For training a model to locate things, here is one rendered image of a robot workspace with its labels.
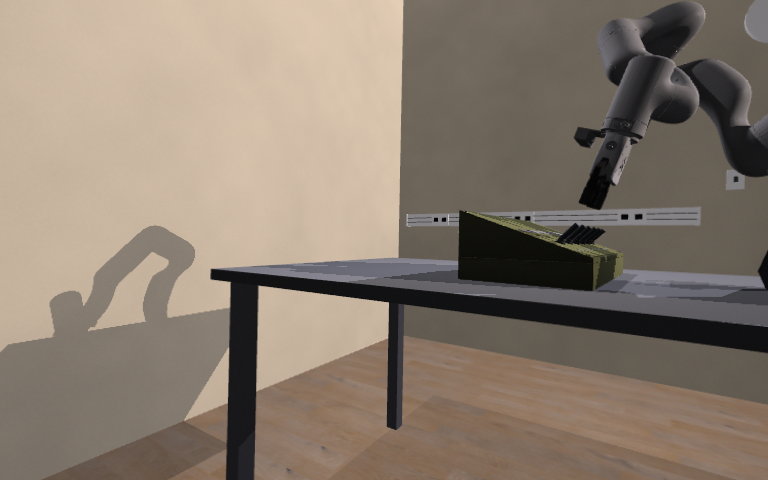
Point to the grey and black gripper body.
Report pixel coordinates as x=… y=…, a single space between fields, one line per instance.
x=616 y=147

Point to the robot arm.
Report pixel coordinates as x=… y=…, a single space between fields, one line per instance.
x=648 y=90

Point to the olive-yellow switch panel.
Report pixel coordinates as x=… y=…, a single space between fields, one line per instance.
x=506 y=250

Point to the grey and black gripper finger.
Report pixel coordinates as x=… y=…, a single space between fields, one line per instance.
x=592 y=189
x=602 y=196

